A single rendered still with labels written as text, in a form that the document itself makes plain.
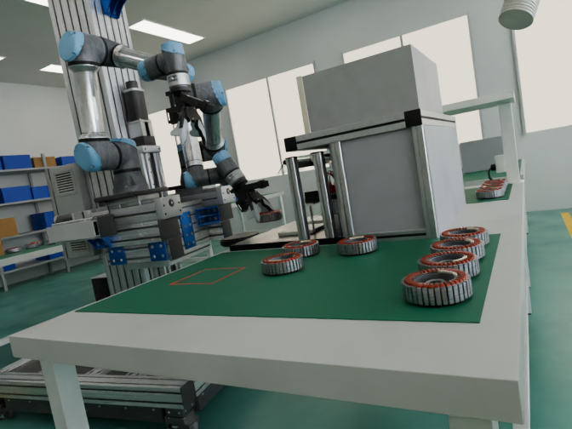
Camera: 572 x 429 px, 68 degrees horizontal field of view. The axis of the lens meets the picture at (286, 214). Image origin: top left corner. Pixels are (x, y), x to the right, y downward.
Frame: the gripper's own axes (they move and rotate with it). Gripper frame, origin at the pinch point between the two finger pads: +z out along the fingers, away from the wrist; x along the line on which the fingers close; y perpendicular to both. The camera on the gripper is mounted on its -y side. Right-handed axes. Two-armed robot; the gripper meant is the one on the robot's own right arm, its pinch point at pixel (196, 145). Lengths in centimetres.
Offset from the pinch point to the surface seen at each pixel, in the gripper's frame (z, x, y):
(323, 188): 21.7, -2.9, -42.5
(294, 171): 14.7, -4.3, -32.8
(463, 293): 38, 58, -81
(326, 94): -8.5, -12.2, -45.6
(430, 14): -160, -495, -77
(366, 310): 40, 60, -65
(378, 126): 6, 1, -63
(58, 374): 51, 64, 6
